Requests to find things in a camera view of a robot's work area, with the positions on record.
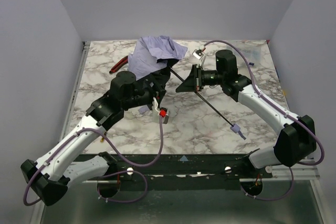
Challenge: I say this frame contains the lavender umbrella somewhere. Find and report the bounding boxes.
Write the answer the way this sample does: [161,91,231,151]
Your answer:
[127,35,247,141]

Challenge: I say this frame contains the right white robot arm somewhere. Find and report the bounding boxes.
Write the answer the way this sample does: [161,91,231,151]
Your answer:
[175,50,317,168]

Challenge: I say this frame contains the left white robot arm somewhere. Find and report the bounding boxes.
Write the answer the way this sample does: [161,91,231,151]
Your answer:
[20,68,171,206]

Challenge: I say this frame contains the red black utility knife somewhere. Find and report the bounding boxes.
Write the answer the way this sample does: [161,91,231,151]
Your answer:
[109,56,128,74]

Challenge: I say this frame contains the clear plastic parts box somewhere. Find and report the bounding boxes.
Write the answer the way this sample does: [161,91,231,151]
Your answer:
[240,42,262,65]

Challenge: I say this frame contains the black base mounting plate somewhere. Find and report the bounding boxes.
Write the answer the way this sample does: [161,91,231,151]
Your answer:
[95,152,272,191]

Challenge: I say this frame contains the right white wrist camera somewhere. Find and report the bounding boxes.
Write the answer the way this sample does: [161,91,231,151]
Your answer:
[192,46,206,67]

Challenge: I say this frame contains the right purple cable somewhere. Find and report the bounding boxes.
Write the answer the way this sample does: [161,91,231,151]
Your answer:
[202,39,326,201]

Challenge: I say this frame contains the purple cable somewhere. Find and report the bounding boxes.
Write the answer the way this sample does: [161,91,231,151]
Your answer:
[202,39,326,201]
[23,115,165,206]

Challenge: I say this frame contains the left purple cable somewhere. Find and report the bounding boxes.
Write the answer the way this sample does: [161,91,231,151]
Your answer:
[23,115,165,206]

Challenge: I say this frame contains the aluminium extrusion frame rail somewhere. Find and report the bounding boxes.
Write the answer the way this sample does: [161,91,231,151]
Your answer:
[271,164,320,181]

